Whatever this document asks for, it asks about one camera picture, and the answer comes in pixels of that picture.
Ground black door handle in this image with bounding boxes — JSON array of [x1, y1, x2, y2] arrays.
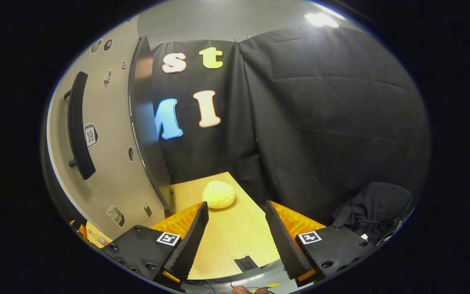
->
[[64, 71, 96, 180]]

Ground black backdrop cloth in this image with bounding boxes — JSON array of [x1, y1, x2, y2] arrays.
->
[[150, 25, 430, 229]]

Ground bright ceiling light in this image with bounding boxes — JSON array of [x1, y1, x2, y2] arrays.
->
[[304, 13, 339, 27]]

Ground yellow bumpy ball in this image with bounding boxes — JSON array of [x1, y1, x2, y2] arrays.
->
[[202, 181, 235, 209]]

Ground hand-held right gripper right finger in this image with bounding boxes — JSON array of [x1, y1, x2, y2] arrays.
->
[[265, 200, 379, 288]]

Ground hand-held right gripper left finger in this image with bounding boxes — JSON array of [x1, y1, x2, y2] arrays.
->
[[100, 201, 210, 290]]

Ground black table bracket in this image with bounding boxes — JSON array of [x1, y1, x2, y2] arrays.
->
[[234, 256, 259, 273]]

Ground black cloth bundle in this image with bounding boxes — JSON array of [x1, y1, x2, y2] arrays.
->
[[332, 182, 414, 245]]

